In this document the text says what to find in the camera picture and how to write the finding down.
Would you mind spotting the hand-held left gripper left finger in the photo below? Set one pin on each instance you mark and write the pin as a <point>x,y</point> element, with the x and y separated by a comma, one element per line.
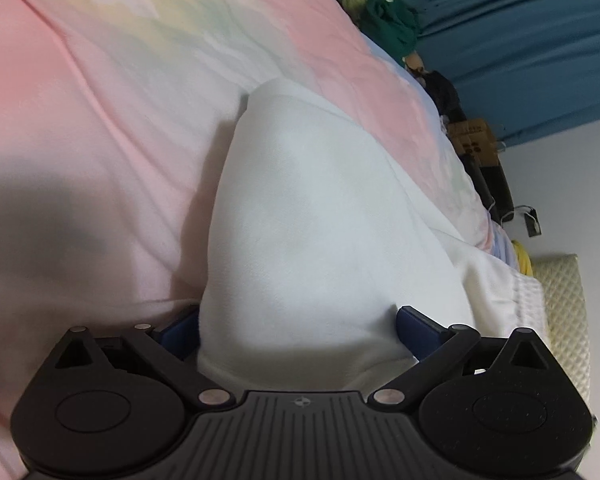
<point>180,335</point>

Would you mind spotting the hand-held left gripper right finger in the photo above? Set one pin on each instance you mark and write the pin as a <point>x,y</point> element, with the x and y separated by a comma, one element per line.
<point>420,330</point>

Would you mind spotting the white garment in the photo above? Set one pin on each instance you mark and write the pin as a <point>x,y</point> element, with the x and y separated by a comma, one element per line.
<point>310,240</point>

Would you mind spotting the cream fleece cloth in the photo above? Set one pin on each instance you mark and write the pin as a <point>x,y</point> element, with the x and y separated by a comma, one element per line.
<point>485,280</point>

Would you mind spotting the white waffle cloth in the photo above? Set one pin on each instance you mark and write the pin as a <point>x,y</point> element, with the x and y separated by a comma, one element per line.
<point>530,305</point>

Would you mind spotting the yellow cloth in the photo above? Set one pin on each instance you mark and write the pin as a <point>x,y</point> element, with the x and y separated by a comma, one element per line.
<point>524,259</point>

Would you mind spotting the cream quilted headboard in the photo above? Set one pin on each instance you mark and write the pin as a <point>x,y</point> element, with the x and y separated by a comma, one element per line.
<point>565,310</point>

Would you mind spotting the small black charger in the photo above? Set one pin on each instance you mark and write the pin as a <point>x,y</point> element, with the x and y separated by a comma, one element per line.
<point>532,222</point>

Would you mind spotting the black bag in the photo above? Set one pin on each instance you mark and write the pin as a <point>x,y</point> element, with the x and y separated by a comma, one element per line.
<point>495,185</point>

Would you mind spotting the cardboard box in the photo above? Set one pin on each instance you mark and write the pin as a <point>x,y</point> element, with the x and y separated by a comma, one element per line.
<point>472,140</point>

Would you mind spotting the black cloth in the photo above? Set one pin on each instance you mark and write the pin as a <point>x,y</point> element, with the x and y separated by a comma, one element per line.
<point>442,95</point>

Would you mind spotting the pastel printed blanket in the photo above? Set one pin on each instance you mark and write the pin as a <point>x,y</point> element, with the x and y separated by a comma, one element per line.
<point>105,110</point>

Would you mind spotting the brown soft toy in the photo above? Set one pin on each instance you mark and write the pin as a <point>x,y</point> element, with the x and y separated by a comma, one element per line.
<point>414,62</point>

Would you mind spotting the blue curtain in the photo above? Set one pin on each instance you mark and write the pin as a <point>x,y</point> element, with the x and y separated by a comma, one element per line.
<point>520,45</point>

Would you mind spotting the green garment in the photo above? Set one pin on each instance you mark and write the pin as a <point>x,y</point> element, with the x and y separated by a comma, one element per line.
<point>390,15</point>

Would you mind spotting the yellow haired soft toy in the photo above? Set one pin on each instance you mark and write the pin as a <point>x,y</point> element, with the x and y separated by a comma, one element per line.
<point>352,0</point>

